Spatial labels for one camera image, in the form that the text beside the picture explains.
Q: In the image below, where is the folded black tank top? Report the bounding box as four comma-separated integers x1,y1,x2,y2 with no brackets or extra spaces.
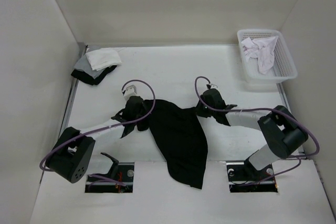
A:
71,66,117,86

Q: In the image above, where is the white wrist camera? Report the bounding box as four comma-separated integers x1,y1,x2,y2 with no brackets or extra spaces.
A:
206,83,218,90
122,84,138,101

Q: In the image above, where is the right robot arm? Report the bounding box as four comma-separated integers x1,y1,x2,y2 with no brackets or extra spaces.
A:
196,88,308,180

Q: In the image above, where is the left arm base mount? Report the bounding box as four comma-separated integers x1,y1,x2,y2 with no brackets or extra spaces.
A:
85,153,135,194

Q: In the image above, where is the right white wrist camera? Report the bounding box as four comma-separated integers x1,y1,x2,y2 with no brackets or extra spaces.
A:
206,83,218,90

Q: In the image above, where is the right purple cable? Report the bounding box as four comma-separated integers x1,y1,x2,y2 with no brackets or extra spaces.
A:
194,76,321,187

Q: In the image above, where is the folded grey tank top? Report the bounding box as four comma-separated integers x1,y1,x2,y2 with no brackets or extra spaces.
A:
74,55,103,79

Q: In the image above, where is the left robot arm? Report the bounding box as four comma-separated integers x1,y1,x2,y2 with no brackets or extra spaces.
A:
42,96,155,184

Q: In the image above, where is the white tank top in basket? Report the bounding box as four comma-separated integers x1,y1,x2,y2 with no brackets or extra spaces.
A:
241,36,279,74

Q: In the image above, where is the white plastic basket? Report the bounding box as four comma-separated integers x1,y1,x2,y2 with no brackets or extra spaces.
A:
237,29,298,84

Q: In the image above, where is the purple cable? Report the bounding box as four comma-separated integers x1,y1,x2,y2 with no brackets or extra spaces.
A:
194,76,321,187
38,79,157,193

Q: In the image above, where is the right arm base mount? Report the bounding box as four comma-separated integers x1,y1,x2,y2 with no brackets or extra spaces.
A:
226,161,278,193

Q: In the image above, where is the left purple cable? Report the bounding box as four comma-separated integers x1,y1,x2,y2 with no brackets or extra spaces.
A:
38,79,157,193

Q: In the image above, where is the black tank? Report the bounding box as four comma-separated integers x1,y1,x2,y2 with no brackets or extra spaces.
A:
138,99,208,189
71,66,117,86

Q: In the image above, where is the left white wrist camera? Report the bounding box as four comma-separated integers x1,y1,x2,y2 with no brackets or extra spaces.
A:
122,84,138,101

